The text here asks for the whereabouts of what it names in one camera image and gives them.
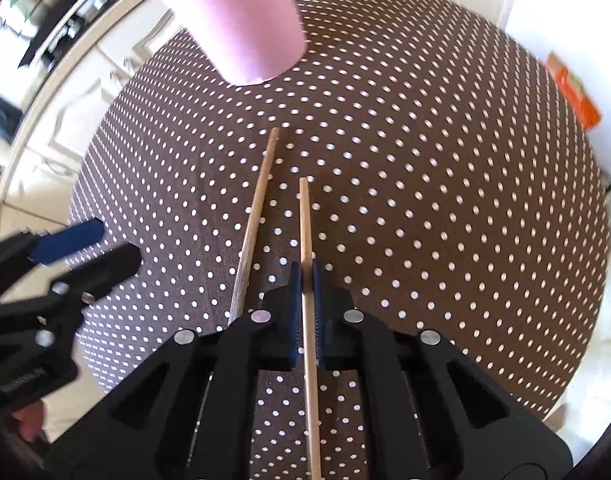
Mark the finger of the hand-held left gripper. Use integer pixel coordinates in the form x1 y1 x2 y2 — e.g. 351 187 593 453
0 244 142 333
0 217 106 306

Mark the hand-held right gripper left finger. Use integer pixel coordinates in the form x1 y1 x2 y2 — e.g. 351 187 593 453
45 260 306 480

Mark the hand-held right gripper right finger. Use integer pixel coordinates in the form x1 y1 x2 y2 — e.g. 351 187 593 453
311 260 572 480

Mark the light wooden chopstick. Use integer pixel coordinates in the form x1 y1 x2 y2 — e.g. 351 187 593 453
228 127 281 326
298 177 323 480

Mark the pink cup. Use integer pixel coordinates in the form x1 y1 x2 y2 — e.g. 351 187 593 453
155 0 307 86

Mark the person's left hand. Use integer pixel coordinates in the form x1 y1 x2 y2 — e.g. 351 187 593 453
10 402 48 443

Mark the brown polka dot tablecloth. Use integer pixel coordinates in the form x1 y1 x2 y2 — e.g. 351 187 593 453
68 0 611 480

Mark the orange rice bag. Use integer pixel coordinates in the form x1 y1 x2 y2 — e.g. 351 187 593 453
543 51 603 132

